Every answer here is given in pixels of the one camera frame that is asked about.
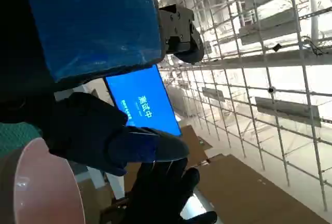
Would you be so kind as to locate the brown cardboard box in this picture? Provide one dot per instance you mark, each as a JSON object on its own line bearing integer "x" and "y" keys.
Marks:
{"x": 246, "y": 195}
{"x": 192, "y": 141}

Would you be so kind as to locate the round ceiling device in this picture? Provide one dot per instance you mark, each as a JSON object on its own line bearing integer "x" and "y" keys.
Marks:
{"x": 271, "y": 89}

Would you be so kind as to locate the blue monitor with text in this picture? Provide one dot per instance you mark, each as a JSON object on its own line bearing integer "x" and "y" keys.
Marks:
{"x": 145, "y": 97}

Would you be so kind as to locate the left robot hand blue tape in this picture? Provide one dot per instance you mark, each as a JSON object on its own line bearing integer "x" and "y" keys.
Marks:
{"x": 90, "y": 27}

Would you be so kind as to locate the pink bowl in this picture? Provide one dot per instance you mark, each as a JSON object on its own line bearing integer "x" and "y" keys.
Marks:
{"x": 44, "y": 190}

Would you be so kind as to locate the grey ceiling panel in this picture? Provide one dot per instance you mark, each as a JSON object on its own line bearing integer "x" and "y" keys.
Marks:
{"x": 285, "y": 110}
{"x": 269, "y": 27}

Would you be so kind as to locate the right robot hand black glove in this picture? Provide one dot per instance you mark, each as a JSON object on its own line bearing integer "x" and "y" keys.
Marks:
{"x": 155, "y": 195}

